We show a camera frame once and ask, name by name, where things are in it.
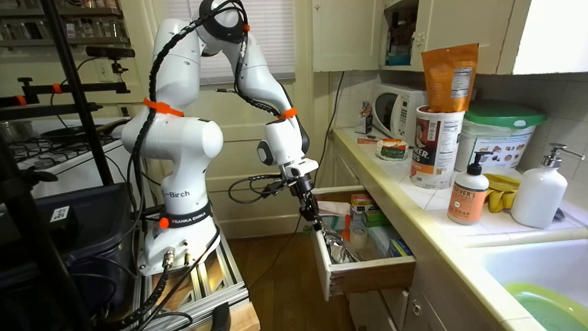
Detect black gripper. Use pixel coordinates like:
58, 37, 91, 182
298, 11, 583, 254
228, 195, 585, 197
287, 169, 322, 230

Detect wooden kitchen drawer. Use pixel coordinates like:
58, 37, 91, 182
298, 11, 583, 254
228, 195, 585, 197
313, 186, 416, 300

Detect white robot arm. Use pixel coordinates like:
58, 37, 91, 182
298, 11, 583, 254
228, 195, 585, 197
122, 0, 320, 276

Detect crumpled aluminium foil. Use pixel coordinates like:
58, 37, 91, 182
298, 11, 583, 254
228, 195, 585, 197
324, 232, 355, 263

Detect green white box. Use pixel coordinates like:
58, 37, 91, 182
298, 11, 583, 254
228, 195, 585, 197
364, 210, 412, 258

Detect sponge on counter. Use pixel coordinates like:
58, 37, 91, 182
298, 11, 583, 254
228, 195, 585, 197
377, 140, 408, 158

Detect white microwave oven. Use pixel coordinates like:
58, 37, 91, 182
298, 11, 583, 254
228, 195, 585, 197
374, 85, 427, 144

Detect white cylindrical canister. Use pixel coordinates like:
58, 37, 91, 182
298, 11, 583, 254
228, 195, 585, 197
410, 107, 464, 190

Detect orange soap bottle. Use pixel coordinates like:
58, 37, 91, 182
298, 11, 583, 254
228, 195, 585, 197
447, 151, 489, 225

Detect white upper cabinet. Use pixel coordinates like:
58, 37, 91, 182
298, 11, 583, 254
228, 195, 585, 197
311, 0, 588, 77

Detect yellow rubber gloves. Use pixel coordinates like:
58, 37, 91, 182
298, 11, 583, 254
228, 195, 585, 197
487, 173, 521, 213

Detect orange snack bag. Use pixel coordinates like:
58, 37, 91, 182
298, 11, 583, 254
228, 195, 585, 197
421, 44, 480, 112

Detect bucket with green lid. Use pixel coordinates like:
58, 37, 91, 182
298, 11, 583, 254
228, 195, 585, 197
456, 101, 546, 171

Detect black bin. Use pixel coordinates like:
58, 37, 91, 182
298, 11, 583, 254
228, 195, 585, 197
0, 182, 144, 331

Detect white soap dispenser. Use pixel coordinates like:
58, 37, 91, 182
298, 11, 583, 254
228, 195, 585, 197
511, 144, 585, 230

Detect green basin in sink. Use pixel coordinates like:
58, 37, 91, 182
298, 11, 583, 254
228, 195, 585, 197
506, 283, 588, 331

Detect black tripod stand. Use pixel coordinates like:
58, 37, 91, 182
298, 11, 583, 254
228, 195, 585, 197
0, 0, 140, 331

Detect black power cord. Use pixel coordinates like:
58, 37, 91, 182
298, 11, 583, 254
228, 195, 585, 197
311, 72, 348, 186

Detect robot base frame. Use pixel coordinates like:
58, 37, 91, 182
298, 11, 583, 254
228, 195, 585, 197
126, 236, 261, 331

